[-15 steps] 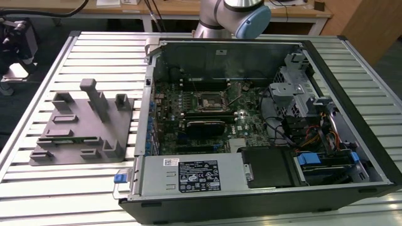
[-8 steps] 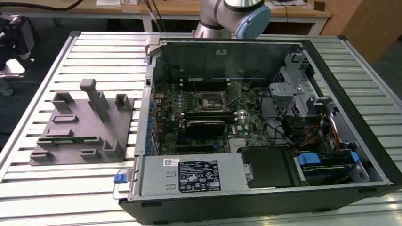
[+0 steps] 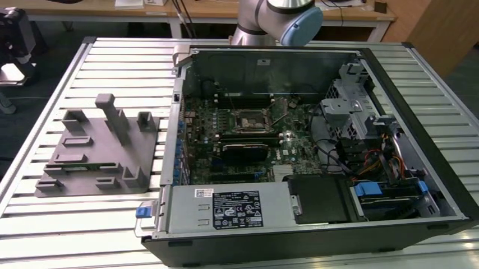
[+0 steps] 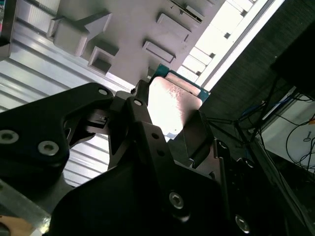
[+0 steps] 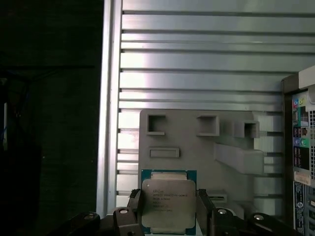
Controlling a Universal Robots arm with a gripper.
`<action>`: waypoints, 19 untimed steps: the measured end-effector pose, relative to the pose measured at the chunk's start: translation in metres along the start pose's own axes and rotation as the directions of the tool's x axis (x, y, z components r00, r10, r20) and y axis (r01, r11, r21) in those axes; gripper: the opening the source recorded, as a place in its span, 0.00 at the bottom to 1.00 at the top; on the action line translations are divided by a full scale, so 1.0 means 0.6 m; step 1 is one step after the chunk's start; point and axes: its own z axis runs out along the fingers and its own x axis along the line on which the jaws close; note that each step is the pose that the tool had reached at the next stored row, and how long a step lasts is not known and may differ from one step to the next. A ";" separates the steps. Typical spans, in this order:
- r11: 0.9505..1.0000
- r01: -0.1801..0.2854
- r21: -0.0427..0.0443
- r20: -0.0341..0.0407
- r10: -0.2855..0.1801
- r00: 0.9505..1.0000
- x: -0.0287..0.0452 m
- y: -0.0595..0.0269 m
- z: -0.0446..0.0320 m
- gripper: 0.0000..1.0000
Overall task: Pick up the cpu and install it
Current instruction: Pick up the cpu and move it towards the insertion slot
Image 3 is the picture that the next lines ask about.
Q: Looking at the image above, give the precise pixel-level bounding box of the CPU socket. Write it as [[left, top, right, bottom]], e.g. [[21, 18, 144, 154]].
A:
[[232, 108, 273, 133]]

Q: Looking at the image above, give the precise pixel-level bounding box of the black graphics card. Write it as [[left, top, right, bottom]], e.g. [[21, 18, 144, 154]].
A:
[[218, 142, 269, 166]]

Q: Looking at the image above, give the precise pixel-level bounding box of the silver chipset heatsink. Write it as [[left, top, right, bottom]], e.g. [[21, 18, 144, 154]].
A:
[[273, 164, 297, 183]]

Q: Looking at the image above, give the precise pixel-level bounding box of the green motherboard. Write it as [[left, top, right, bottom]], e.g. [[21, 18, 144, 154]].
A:
[[178, 95, 322, 185]]

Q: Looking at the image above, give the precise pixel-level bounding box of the grey metal drive cage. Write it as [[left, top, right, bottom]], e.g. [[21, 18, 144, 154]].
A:
[[320, 63, 378, 141]]

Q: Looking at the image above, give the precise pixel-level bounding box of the grey power supply with label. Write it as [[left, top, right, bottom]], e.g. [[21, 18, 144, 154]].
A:
[[164, 183, 302, 235]]

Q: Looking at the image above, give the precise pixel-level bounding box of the grey case hinge latch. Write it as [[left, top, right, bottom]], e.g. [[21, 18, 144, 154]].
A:
[[172, 44, 192, 76]]

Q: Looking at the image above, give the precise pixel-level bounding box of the grey parts rack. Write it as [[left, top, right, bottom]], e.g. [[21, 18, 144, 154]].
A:
[[33, 93, 161, 198]]

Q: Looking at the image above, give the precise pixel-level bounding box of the blue disk carrier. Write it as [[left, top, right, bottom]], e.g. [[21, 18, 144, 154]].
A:
[[353, 179, 429, 222]]

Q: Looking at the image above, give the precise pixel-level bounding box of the black open PC case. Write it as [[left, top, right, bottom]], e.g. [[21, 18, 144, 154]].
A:
[[140, 43, 479, 268]]

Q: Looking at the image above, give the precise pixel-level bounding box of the green RAM stick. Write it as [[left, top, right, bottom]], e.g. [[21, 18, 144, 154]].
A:
[[58, 164, 112, 171]]

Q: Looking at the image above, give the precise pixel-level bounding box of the large white box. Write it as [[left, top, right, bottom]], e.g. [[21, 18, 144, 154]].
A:
[[113, 0, 145, 11]]

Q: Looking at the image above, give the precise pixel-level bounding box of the wooden cabinet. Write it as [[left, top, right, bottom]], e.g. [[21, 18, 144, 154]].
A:
[[382, 0, 479, 81]]

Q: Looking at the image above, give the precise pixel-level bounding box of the coloured power wire bundle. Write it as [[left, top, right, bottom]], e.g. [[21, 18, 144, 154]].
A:
[[350, 131, 408, 182]]

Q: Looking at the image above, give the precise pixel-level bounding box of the wooden desk with white frame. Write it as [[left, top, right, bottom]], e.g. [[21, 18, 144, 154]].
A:
[[0, 0, 397, 43]]

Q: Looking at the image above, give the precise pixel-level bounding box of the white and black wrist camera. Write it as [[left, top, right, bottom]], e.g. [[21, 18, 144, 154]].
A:
[[0, 7, 38, 85]]

